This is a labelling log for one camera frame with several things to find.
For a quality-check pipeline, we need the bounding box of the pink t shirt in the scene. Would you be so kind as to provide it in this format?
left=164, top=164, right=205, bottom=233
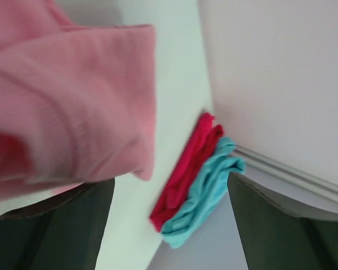
left=0, top=1, right=156, bottom=201

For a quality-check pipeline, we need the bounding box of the folded red t shirt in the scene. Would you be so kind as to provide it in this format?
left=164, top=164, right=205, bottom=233
left=149, top=112, right=224, bottom=232

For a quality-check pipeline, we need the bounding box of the folded light blue t shirt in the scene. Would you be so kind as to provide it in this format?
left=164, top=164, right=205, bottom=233
left=161, top=137, right=246, bottom=249

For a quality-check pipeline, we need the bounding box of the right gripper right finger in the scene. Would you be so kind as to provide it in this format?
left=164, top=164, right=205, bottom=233
left=228, top=173, right=338, bottom=269

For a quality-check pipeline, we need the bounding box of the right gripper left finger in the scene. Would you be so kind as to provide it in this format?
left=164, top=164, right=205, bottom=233
left=0, top=179, right=115, bottom=270

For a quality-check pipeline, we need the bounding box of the right aluminium corner post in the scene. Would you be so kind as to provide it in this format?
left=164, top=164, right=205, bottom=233
left=234, top=146, right=338, bottom=204

